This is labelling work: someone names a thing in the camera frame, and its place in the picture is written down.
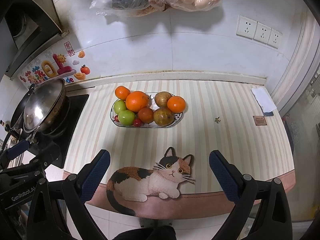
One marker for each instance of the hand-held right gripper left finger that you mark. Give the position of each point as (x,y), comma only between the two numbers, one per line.
(96,177)

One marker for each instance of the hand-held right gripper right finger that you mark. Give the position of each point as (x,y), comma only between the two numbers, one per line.
(225,177)

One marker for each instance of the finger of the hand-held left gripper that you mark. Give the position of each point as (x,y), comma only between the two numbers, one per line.
(47,155)
(17,149)

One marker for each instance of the green apple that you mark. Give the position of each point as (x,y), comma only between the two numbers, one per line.
(126,118)
(119,107)

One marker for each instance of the floral glass plate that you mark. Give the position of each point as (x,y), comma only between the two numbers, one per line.
(178,118)

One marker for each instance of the dark orange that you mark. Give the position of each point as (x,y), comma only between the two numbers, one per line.
(145,115)

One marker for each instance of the brown passion fruit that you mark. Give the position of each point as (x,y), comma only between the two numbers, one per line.
(163,116)
(162,98)

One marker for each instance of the small orange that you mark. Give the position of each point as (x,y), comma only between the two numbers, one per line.
(122,92)
(176,104)

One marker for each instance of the black frying pan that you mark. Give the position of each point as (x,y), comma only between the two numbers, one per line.
(17,110)

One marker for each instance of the steel wok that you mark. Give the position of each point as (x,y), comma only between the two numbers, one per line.
(42,105)

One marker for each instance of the black stove top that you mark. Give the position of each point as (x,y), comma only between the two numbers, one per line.
(75,110)

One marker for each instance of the red cherry tomato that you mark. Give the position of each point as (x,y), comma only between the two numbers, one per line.
(137,122)
(116,118)

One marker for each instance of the dark clothing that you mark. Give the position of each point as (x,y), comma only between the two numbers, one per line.
(147,233)

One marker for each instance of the dark blue phone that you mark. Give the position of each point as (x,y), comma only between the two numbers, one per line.
(269,113)

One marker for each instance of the large bright orange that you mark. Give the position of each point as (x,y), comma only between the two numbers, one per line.
(136,101)

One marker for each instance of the white cloth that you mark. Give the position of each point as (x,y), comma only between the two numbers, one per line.
(263,98)

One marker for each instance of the range hood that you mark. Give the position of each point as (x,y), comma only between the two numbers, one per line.
(32,17)

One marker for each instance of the colourful wall stickers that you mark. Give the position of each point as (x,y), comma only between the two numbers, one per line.
(55,68)

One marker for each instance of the white wall socket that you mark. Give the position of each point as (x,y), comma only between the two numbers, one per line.
(262,33)
(275,38)
(247,27)

